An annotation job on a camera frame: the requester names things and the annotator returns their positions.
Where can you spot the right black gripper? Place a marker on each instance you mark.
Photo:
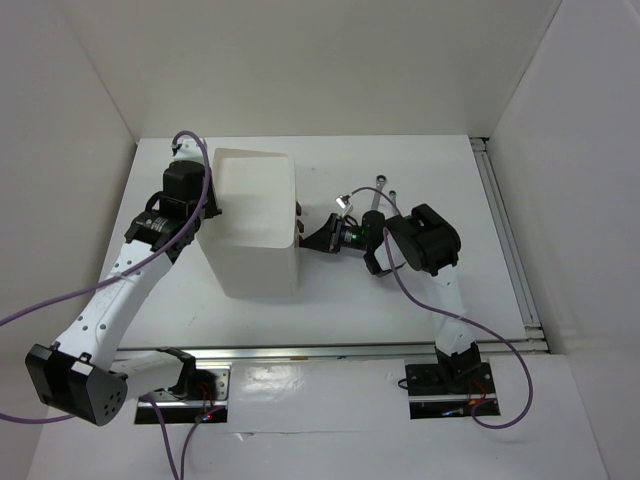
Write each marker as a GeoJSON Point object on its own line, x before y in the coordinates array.
{"type": "Point", "coordinates": [328, 237]}

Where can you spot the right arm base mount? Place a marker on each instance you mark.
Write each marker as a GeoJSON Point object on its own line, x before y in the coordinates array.
{"type": "Point", "coordinates": [433, 395]}

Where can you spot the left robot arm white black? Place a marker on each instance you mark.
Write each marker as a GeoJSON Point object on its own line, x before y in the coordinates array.
{"type": "Point", "coordinates": [79, 373]}

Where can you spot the large ratchet wrench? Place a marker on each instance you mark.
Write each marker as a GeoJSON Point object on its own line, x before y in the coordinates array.
{"type": "Point", "coordinates": [379, 192]}

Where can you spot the aluminium side rail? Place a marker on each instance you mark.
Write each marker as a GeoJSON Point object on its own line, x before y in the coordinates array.
{"type": "Point", "coordinates": [535, 341]}

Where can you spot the white drawer cabinet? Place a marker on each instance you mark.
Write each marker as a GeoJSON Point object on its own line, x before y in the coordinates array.
{"type": "Point", "coordinates": [252, 245]}

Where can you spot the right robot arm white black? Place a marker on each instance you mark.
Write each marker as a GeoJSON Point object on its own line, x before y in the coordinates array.
{"type": "Point", "coordinates": [424, 242]}

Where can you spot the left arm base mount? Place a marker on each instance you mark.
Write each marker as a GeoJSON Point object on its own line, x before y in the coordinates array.
{"type": "Point", "coordinates": [208, 399]}

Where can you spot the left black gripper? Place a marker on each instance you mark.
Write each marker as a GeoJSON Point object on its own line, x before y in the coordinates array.
{"type": "Point", "coordinates": [213, 211]}

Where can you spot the aluminium front rail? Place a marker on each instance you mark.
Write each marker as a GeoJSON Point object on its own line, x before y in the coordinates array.
{"type": "Point", "coordinates": [302, 353]}

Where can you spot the small silver wrench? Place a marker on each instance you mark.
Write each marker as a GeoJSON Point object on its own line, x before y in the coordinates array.
{"type": "Point", "coordinates": [393, 200]}

